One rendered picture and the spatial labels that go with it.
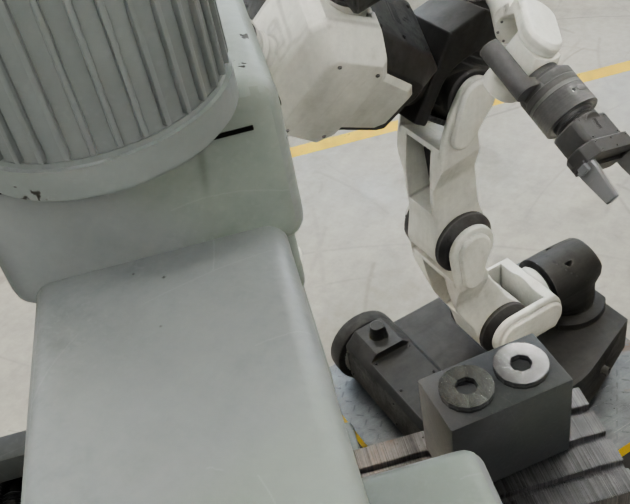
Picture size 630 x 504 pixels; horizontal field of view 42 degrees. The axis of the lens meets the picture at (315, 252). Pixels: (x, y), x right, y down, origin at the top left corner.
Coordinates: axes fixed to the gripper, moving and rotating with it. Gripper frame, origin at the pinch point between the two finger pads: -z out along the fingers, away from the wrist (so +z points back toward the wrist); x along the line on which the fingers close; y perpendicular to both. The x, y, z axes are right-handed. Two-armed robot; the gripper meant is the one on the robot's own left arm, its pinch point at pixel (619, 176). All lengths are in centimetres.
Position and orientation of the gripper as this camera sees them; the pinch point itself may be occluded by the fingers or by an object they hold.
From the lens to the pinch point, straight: 124.7
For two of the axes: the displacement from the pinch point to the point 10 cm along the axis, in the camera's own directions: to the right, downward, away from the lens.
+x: -7.6, 2.3, -6.1
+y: 4.1, -5.6, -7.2
